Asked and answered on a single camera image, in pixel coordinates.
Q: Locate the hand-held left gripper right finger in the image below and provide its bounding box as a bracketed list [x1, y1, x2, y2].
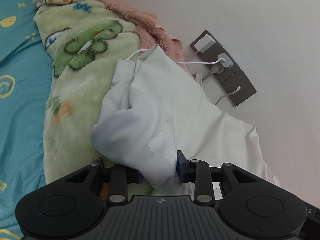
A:
[176, 150, 258, 205]

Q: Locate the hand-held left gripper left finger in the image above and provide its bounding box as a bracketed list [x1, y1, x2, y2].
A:
[64, 163, 144, 203]

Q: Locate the white t-shirt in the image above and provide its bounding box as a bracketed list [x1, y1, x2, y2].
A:
[90, 44, 281, 197]

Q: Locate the green cartoon fleece blanket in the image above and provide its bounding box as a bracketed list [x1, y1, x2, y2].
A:
[33, 0, 152, 197]

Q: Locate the small white charger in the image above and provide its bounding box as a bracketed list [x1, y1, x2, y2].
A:
[217, 52, 234, 69]

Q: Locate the teal printed bed sheet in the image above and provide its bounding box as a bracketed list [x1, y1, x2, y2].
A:
[0, 0, 55, 240]

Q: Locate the large white charger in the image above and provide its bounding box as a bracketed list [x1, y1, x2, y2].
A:
[194, 34, 216, 54]

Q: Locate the pink fuzzy blanket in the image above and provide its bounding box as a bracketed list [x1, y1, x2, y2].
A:
[29, 0, 184, 63]

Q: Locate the short white cable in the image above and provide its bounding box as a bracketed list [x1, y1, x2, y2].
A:
[214, 86, 242, 106]

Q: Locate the grey wall socket panel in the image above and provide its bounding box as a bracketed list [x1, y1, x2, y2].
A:
[189, 30, 257, 107]

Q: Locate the white charging cable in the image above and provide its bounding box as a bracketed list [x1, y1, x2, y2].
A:
[126, 49, 225, 66]

